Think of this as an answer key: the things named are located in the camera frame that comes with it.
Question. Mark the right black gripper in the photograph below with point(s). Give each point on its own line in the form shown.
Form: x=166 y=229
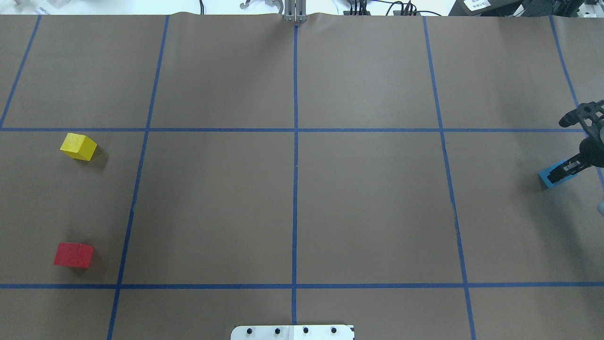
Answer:
x=594 y=153

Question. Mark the blue block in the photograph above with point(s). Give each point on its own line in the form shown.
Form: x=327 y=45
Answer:
x=559 y=173

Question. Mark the red block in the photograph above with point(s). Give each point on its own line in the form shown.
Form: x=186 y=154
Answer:
x=73 y=255

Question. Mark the brown paper table cover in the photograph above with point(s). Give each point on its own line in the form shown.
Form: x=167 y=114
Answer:
x=380 y=172

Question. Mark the yellow block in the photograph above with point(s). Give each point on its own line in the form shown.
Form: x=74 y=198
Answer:
x=79 y=147

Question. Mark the aluminium frame post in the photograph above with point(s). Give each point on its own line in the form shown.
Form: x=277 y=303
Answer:
x=294 y=11

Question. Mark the white pedestal column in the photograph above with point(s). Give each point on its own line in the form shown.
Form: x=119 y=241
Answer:
x=294 y=332

